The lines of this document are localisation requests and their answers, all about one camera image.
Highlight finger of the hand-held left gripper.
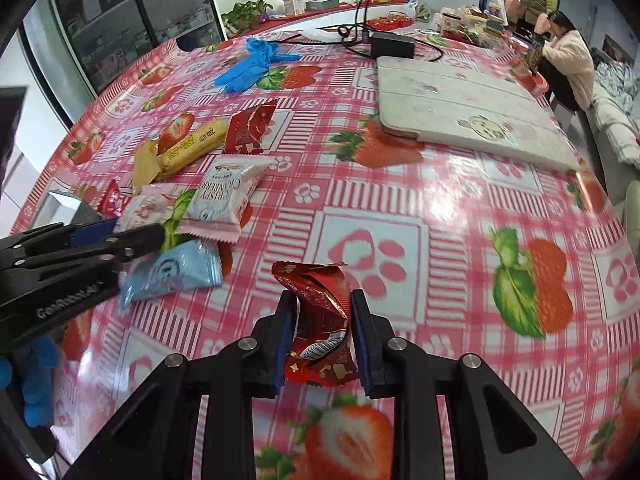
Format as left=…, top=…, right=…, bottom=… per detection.
left=0, top=218, right=121, bottom=261
left=10, top=223, right=167, bottom=273

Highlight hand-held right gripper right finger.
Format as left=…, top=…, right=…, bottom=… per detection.
left=350, top=288, right=583, bottom=480

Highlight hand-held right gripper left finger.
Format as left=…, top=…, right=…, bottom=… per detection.
left=62, top=290, right=301, bottom=480

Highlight pale pink snack packet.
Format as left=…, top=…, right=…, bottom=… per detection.
left=114, top=182, right=188, bottom=233

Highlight small red snack packet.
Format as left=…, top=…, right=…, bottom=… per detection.
left=97, top=180, right=132, bottom=218

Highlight light blue snack packet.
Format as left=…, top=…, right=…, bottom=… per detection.
left=117, top=239, right=223, bottom=311

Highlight white and pink snack packet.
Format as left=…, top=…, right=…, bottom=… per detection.
left=177, top=155, right=276, bottom=243

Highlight yellow rice cracker packet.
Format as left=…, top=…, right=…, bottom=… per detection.
left=156, top=116, right=228, bottom=179

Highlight red foil snack packet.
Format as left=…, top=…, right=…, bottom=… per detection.
left=224, top=99, right=278, bottom=156

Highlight person's left hand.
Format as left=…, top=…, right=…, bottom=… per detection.
left=0, top=335, right=63, bottom=428

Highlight tan snack packet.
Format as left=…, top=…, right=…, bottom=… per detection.
left=132, top=139, right=161, bottom=196

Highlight crumpled blue disposable gloves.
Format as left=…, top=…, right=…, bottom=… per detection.
left=215, top=37, right=301, bottom=93

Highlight glass door cabinet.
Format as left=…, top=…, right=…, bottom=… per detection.
left=47, top=0, right=226, bottom=96

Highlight green leafy plant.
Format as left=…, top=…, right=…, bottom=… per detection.
left=220, top=0, right=273, bottom=36

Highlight white folded foam mat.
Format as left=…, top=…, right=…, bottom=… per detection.
left=376, top=55, right=581, bottom=171

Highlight black power adapter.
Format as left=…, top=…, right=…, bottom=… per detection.
left=370, top=31, right=417, bottom=60

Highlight red bowl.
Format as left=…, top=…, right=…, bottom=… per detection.
left=515, top=67, right=548, bottom=93

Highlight red strawberry tray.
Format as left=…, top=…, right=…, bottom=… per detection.
left=367, top=16, right=416, bottom=31

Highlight dark patterned bag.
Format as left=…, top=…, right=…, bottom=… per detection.
left=522, top=35, right=546, bottom=76

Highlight pile of boxes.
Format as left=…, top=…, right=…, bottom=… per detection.
left=435, top=5, right=511, bottom=46

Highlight grey sofa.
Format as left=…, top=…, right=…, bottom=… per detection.
left=582, top=47, right=640, bottom=211

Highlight black cable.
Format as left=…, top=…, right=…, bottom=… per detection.
left=280, top=0, right=446, bottom=63

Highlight framed wall picture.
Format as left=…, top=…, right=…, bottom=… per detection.
left=602, top=34, right=636, bottom=68

